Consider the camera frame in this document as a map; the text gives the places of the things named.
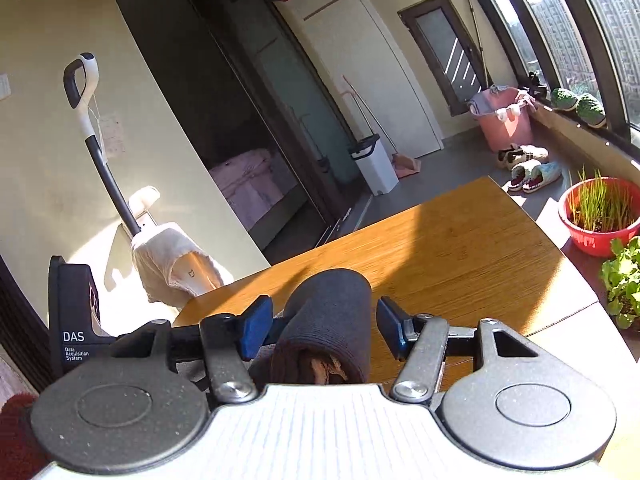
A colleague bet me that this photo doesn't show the pink bedding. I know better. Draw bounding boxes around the pink bedding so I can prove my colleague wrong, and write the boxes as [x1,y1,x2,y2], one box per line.
[208,148,306,233]

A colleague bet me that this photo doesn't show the dark framed glass door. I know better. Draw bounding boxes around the dark framed glass door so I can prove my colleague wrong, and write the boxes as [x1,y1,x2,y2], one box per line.
[397,0,493,117]

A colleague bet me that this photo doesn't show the green shoe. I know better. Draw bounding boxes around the green shoe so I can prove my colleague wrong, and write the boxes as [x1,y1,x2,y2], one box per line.
[576,92,607,128]
[550,87,581,111]

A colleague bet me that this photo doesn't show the dark grey garment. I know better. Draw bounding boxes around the dark grey garment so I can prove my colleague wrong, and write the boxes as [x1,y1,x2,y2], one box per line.
[247,268,373,386]

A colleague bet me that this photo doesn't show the leaning poles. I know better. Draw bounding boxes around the leaning poles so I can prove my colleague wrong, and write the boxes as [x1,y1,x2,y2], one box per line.
[457,0,493,88]

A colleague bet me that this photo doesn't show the pink plastic bucket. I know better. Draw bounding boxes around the pink plastic bucket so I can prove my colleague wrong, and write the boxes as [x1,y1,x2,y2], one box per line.
[467,85,537,153]

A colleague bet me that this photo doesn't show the white wall mount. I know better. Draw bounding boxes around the white wall mount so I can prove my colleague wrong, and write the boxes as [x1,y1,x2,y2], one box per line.
[128,186,162,231]

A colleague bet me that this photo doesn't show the beige slipper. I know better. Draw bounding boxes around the beige slipper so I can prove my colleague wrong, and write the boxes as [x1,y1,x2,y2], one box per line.
[497,144,523,168]
[510,145,550,166]

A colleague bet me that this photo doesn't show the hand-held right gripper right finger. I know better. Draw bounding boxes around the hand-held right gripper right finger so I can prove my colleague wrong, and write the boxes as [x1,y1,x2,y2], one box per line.
[376,296,541,405]

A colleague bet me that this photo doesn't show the cream cloth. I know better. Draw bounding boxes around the cream cloth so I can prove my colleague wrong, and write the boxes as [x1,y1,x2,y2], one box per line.
[130,222,226,306]

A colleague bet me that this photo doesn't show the red pot with grass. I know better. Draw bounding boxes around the red pot with grass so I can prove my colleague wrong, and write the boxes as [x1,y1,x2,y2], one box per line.
[557,165,640,258]

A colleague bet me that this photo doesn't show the upright vacuum cleaner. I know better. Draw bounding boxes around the upright vacuum cleaner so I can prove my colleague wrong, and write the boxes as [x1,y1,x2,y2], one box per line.
[62,52,226,311]

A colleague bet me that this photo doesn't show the sliding glass door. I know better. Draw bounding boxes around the sliding glass door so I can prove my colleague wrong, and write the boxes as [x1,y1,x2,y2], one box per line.
[100,0,373,266]

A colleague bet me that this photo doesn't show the green leafy plant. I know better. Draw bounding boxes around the green leafy plant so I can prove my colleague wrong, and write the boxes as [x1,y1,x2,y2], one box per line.
[598,236,640,331]

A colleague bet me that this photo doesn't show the person's left forearm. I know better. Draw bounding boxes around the person's left forearm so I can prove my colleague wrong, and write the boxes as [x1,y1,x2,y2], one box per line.
[0,392,51,480]

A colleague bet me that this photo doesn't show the white door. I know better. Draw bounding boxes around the white door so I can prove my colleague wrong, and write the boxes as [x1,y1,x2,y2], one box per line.
[272,0,446,161]

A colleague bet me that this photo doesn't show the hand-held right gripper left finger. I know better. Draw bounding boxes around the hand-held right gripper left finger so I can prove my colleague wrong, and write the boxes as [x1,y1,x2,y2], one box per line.
[114,295,275,405]

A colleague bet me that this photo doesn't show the white trash bin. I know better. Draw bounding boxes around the white trash bin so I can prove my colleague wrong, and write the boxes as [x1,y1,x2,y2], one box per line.
[348,135,399,196]

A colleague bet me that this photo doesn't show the pink handled broom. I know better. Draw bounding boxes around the pink handled broom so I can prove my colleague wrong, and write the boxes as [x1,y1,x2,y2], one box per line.
[341,75,401,158]

